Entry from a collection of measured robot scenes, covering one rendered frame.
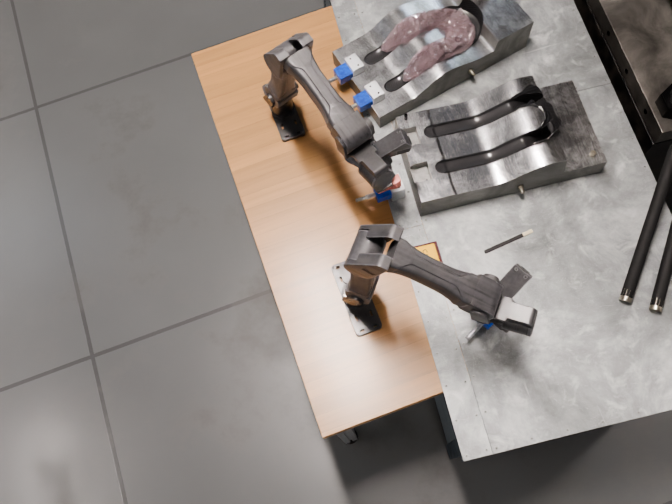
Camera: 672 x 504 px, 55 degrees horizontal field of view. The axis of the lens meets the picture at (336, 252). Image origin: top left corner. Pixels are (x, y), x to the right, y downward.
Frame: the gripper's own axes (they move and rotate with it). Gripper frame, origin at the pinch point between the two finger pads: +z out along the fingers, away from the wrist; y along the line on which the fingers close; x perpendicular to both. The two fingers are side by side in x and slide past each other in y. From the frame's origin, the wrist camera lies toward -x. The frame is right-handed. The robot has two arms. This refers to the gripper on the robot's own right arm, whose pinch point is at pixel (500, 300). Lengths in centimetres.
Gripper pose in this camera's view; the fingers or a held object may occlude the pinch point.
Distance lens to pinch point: 155.6
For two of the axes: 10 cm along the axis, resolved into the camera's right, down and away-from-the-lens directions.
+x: -5.9, 7.5, 2.9
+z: 4.0, -0.3, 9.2
